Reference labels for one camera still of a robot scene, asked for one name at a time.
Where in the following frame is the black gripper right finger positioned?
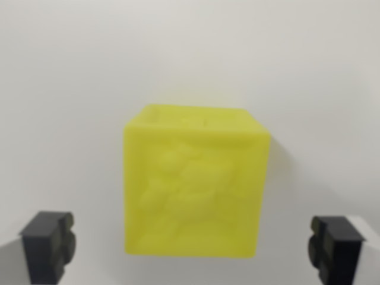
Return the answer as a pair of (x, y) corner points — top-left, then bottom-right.
(307, 216), (380, 285)

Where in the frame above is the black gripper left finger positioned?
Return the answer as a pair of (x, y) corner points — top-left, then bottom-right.
(0, 211), (77, 285)

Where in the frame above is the yellow cube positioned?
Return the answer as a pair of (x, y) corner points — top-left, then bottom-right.
(122, 103), (271, 259)

